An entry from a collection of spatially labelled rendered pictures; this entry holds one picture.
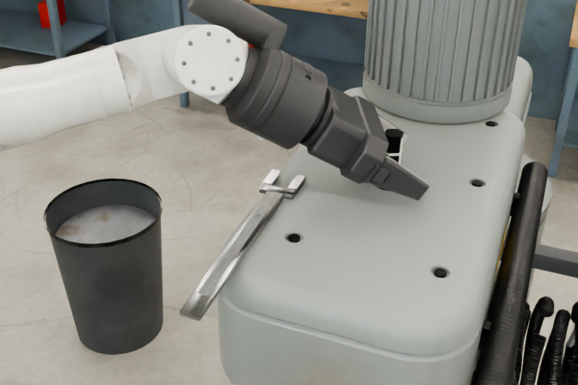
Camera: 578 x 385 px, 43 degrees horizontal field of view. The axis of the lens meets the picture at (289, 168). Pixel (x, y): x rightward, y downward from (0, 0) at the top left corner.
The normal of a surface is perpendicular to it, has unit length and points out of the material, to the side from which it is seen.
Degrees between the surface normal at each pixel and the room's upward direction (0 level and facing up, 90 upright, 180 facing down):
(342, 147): 90
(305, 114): 75
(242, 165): 0
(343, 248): 0
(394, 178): 90
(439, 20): 90
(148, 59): 71
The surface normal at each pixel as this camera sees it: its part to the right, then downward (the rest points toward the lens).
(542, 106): -0.36, 0.48
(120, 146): 0.00, -0.86
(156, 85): 0.27, 0.18
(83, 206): 0.59, 0.36
